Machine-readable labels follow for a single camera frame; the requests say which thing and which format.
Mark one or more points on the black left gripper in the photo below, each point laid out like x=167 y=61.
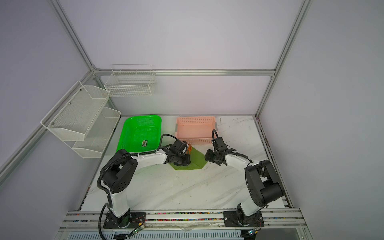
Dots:
x=187 y=162

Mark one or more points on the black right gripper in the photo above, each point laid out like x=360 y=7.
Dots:
x=208 y=156

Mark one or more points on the green paper napkin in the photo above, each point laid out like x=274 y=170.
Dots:
x=197 y=162

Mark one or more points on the orange plastic fork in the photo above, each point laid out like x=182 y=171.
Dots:
x=189 y=149

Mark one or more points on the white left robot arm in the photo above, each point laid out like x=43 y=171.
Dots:
x=117 y=174

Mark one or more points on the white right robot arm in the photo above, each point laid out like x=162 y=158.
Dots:
x=262 y=181

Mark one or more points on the pink perforated plastic basket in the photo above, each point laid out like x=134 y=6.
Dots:
x=195 y=130

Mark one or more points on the bright green plastic basket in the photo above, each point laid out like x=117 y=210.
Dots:
x=136 y=130

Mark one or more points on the white mesh two-tier shelf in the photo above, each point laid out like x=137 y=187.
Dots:
x=83 y=121

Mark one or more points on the white wire basket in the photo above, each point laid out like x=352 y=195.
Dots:
x=131 y=81

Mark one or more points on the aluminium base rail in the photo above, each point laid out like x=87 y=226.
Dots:
x=186 y=220

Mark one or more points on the aluminium frame post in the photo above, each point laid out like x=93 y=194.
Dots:
x=302 y=13

